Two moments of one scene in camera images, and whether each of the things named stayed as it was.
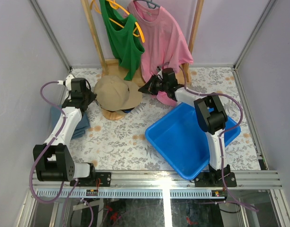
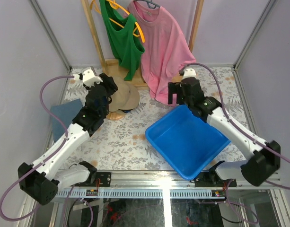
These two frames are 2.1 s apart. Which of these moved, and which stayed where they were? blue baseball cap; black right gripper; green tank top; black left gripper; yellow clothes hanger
Moved: black left gripper; black right gripper
Stayed: blue baseball cap; yellow clothes hanger; green tank top
